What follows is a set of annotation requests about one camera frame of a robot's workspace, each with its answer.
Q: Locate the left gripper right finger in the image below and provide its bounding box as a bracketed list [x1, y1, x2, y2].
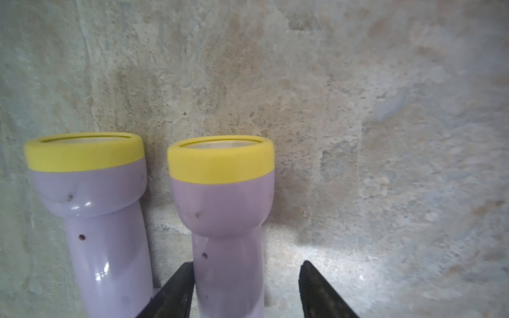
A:
[298, 260, 359, 318]

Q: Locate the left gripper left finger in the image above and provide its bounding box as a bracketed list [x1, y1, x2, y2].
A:
[137, 262, 195, 318]

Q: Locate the purple flashlight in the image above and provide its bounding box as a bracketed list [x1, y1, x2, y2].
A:
[167, 135, 275, 317]
[24, 132, 154, 317]

